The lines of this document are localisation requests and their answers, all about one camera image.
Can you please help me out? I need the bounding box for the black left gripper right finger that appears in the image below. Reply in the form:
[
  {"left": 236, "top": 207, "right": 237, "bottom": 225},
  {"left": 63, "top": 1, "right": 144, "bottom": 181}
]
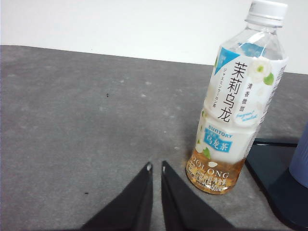
[{"left": 160, "top": 160, "right": 236, "bottom": 231}]

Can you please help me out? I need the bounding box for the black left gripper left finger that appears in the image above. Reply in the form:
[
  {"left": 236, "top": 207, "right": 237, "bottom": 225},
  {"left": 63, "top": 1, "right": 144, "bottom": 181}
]
[{"left": 80, "top": 161, "right": 154, "bottom": 231}]

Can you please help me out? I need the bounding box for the jasmine oolong tea bottle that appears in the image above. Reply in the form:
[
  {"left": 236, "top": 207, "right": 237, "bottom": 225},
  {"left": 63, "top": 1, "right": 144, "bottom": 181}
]
[{"left": 185, "top": 0, "right": 289, "bottom": 196}]

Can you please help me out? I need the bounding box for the dark blue rectangular tray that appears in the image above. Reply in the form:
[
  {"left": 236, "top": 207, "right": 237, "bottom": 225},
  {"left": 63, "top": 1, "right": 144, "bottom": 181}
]
[{"left": 244, "top": 137, "right": 308, "bottom": 231}]

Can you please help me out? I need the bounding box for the blue ribbed plastic cup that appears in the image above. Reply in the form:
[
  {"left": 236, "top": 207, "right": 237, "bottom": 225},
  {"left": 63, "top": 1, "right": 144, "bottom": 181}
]
[{"left": 288, "top": 121, "right": 308, "bottom": 189}]

